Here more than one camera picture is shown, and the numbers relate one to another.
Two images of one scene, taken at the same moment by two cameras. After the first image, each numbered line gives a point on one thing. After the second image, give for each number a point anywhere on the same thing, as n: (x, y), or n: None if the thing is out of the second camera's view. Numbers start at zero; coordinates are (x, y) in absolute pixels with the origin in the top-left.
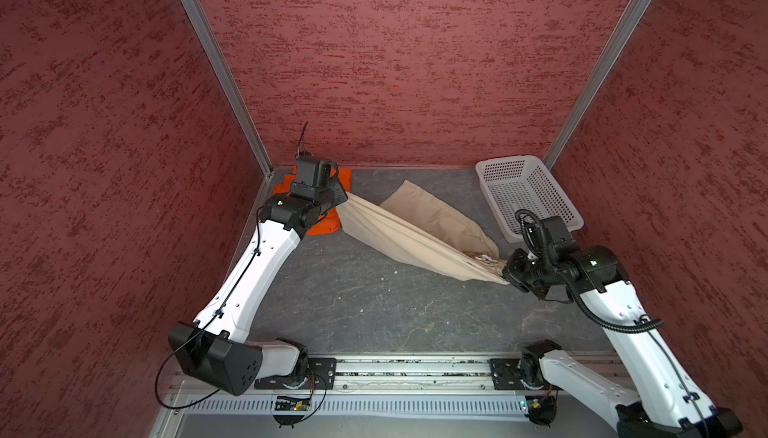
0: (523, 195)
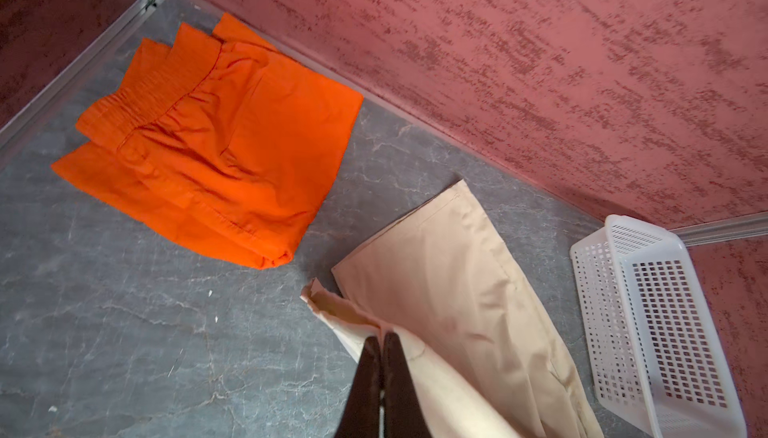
0: (653, 352)
